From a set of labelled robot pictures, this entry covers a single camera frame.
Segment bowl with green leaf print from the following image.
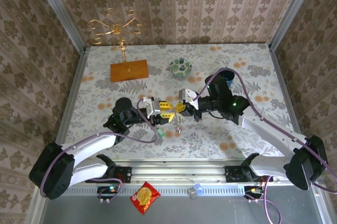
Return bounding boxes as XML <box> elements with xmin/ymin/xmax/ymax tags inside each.
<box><xmin>168</xmin><ymin>58</ymin><xmax>193</xmax><ymax>78</ymax></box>

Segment silver keyring with keys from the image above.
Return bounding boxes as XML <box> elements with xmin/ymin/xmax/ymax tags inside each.
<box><xmin>172</xmin><ymin>113</ymin><xmax>184</xmax><ymax>134</ymax></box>

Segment gold hook stand, wooden base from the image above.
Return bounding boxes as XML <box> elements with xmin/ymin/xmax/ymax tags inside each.
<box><xmin>86</xmin><ymin>7</ymin><xmax>150</xmax><ymax>84</ymax></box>

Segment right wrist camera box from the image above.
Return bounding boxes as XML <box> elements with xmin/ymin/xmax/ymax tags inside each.
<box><xmin>178</xmin><ymin>88</ymin><xmax>199</xmax><ymax>110</ymax></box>

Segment small electronics board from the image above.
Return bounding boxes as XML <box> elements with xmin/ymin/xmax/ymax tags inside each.
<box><xmin>97</xmin><ymin>186</ymin><xmax>122</xmax><ymax>200</ymax></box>
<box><xmin>243</xmin><ymin>186</ymin><xmax>265</xmax><ymax>200</ymax></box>

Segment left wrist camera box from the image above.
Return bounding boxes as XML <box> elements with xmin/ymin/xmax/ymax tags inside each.
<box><xmin>142</xmin><ymin>97</ymin><xmax>159</xmax><ymax>119</ymax></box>

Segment aluminium table side rail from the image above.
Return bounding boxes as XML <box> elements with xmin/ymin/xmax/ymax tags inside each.
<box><xmin>49</xmin><ymin>47</ymin><xmax>90</xmax><ymax>164</ymax></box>
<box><xmin>268</xmin><ymin>44</ymin><xmax>303</xmax><ymax>138</ymax></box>

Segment slotted grey cable duct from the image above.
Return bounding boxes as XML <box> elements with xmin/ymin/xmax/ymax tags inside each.
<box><xmin>63</xmin><ymin>184</ymin><xmax>264</xmax><ymax>196</ymax></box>

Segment blue mug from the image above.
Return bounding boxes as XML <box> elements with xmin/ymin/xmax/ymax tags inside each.
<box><xmin>220</xmin><ymin>67</ymin><xmax>235</xmax><ymax>89</ymax></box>

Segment red snack packet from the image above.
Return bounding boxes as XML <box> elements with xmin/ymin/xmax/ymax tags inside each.
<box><xmin>130</xmin><ymin>181</ymin><xmax>162</xmax><ymax>216</ymax></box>

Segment grey metal sheet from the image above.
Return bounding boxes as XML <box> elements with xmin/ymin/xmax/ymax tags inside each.
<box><xmin>39</xmin><ymin>194</ymin><xmax>326</xmax><ymax>224</ymax></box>

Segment purple cable loop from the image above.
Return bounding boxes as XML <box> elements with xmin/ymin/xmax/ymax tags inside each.
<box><xmin>246</xmin><ymin>175</ymin><xmax>282</xmax><ymax>224</ymax></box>
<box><xmin>89</xmin><ymin>178</ymin><xmax>124</xmax><ymax>204</ymax></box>

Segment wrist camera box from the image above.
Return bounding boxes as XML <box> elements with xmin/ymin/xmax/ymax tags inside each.
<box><xmin>178</xmin><ymin>88</ymin><xmax>199</xmax><ymax>110</ymax></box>
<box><xmin>142</xmin><ymin>97</ymin><xmax>159</xmax><ymax>119</ymax></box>

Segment small grey-blue box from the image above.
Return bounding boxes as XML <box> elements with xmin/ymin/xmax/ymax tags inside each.
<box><xmin>187</xmin><ymin>183</ymin><xmax>203</xmax><ymax>199</ymax></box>

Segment aluminium frame post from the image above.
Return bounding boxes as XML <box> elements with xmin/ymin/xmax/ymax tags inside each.
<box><xmin>267</xmin><ymin>0</ymin><xmax>321</xmax><ymax>51</ymax></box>
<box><xmin>30</xmin><ymin>0</ymin><xmax>87</xmax><ymax>54</ymax></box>

